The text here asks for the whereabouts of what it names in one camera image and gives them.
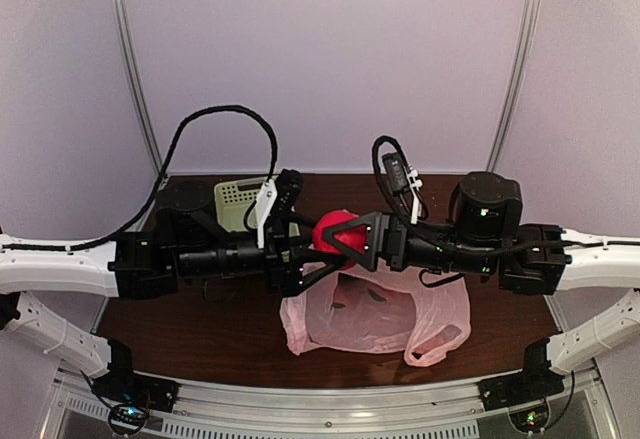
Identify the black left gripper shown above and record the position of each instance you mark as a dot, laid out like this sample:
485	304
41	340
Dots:
287	273

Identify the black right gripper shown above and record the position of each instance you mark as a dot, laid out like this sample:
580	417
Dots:
387	239

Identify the pink red apple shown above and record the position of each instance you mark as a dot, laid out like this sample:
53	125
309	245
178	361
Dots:
354	238

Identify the pink plastic bag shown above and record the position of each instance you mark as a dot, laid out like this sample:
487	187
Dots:
379	312

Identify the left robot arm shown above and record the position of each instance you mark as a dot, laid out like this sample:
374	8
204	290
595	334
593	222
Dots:
187	242

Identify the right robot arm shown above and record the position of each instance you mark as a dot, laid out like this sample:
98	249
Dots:
483	235

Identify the green perforated plastic basket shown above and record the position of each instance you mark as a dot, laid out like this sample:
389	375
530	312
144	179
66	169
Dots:
235	201

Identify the right circuit board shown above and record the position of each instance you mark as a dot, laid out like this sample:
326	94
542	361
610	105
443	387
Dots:
530	420

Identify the circuit board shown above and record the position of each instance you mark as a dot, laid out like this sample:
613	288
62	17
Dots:
530	420
124	419

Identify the left circuit board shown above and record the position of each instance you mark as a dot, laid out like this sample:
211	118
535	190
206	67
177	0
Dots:
124	419

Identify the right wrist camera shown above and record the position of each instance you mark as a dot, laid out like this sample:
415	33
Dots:
405	185

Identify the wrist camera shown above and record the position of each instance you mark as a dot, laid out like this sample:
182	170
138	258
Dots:
405	185
274	204

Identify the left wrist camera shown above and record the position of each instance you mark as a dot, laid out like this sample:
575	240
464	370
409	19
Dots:
274	204

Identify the front aluminium rail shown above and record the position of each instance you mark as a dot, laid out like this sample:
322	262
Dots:
450	409

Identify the right aluminium frame post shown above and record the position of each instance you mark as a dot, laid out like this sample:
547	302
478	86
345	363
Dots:
524	42

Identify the aluminium frame post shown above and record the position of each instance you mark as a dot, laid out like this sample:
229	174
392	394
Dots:
524	42
132	73

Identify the left aluminium frame post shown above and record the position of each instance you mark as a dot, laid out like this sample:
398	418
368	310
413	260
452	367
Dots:
132	73

